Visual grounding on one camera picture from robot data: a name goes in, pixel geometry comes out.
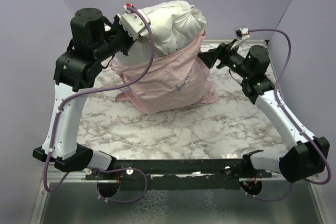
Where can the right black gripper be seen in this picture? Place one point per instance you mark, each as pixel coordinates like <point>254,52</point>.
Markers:
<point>221,53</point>

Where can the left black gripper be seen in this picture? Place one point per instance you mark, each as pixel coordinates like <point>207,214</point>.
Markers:
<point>130,40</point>

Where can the pink purple printed pillowcase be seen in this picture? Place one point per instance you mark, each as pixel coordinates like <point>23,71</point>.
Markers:
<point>174,81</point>

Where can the white pillow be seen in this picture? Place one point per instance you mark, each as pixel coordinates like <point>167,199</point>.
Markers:
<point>174,25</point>

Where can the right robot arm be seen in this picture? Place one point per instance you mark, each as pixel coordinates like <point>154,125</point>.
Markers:
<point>306,153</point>

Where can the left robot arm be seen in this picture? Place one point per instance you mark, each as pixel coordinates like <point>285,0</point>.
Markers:
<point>94,39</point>

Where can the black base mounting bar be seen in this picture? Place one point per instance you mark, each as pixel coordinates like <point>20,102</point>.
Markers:
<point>178,174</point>

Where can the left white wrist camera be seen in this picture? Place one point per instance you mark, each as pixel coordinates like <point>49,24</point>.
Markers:
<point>131,22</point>

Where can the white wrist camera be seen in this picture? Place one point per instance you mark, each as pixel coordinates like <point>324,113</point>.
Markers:
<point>242,34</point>
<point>131,22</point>

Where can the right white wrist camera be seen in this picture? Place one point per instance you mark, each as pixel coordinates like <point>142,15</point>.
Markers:
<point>242,34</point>

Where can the aluminium frame rail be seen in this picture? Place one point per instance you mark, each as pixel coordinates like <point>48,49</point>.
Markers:
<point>53,177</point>

